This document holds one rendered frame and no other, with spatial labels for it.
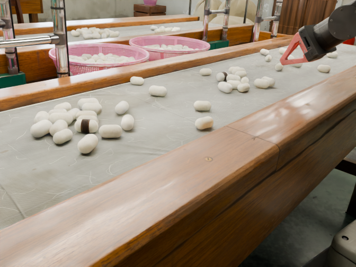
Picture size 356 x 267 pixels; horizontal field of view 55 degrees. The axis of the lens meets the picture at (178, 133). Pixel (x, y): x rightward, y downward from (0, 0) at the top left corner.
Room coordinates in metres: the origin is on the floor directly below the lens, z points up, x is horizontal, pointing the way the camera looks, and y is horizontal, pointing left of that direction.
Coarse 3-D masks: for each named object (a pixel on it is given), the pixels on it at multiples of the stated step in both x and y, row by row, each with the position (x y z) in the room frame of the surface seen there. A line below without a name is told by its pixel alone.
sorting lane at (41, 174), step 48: (336, 48) 1.44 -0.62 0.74; (96, 96) 0.66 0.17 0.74; (144, 96) 0.68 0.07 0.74; (192, 96) 0.70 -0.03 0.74; (240, 96) 0.72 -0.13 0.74; (0, 144) 0.43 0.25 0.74; (48, 144) 0.44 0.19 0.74; (144, 144) 0.46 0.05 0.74; (0, 192) 0.32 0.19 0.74; (48, 192) 0.32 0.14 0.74
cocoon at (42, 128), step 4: (44, 120) 0.48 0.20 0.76; (48, 120) 0.48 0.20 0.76; (36, 124) 0.46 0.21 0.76; (40, 124) 0.46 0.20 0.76; (44, 124) 0.47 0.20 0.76; (48, 124) 0.47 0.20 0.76; (32, 128) 0.46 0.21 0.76; (36, 128) 0.46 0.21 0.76; (40, 128) 0.46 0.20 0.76; (44, 128) 0.46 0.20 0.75; (48, 128) 0.47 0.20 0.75; (32, 132) 0.45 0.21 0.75; (36, 132) 0.45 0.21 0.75; (40, 132) 0.46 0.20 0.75; (44, 132) 0.46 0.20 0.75; (48, 132) 0.47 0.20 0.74; (36, 136) 0.45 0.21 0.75; (40, 136) 0.46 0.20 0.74
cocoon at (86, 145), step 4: (88, 136) 0.43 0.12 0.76; (92, 136) 0.44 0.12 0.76; (80, 140) 0.42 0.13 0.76; (84, 140) 0.42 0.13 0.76; (88, 140) 0.42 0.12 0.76; (92, 140) 0.43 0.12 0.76; (96, 140) 0.44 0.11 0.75; (80, 144) 0.42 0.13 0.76; (84, 144) 0.42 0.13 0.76; (88, 144) 0.42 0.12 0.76; (92, 144) 0.42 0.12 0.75; (96, 144) 0.43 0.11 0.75; (80, 148) 0.41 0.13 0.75; (84, 148) 0.41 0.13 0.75; (88, 148) 0.42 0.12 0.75; (92, 148) 0.42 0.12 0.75; (84, 152) 0.41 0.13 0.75; (88, 152) 0.42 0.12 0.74
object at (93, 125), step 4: (80, 120) 0.49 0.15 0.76; (92, 120) 0.49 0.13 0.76; (76, 124) 0.48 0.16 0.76; (80, 124) 0.48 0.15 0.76; (92, 124) 0.48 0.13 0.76; (96, 124) 0.49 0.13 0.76; (76, 128) 0.48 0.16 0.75; (80, 128) 0.48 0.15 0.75; (92, 128) 0.48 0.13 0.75; (96, 128) 0.49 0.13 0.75; (92, 132) 0.49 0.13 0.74
